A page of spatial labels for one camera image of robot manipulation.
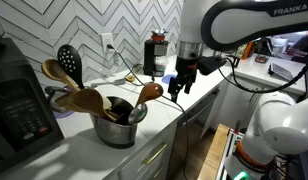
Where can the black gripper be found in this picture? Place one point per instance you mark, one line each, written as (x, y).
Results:
(186, 70)

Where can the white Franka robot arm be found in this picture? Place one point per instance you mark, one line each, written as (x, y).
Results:
(227, 20)

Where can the cream spatula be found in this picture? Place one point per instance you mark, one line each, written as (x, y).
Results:
(104, 97)

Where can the steel utensil holder pot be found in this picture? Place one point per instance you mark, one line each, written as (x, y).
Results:
(114, 133)

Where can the blue plastic lid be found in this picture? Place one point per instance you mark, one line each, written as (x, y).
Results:
(168, 79)

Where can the clear plastic food container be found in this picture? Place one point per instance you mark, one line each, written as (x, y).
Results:
(160, 66)

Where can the glossy brown wooden spoon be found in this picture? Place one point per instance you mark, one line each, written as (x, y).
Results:
(150, 91)

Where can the silver metal ladle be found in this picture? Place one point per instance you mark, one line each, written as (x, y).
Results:
(138, 114)

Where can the wooden plank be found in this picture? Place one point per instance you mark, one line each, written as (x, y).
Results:
(212, 153)

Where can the green orange carton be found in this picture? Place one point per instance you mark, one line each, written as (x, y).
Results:
(244, 50)

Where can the small round dish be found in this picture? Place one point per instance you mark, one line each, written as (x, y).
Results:
(261, 59)

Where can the wooden spoons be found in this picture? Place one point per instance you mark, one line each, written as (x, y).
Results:
(85, 101)

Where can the metal grater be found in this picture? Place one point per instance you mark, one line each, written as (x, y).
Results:
(281, 71)

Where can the black slotted spoon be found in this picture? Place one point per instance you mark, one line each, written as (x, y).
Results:
(70, 61)

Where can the purple bowl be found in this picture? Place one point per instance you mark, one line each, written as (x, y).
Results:
(62, 114)

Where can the person in background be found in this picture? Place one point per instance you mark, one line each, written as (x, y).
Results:
(304, 43)

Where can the black microwave oven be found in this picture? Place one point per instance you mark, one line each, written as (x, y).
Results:
(20, 110)

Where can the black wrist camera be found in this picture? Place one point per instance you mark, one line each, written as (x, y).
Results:
(210, 64)

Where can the aluminium robot stand frame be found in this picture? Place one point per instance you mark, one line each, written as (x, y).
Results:
(227, 150)

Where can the white wall outlet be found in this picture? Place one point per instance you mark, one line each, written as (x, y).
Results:
(106, 40)

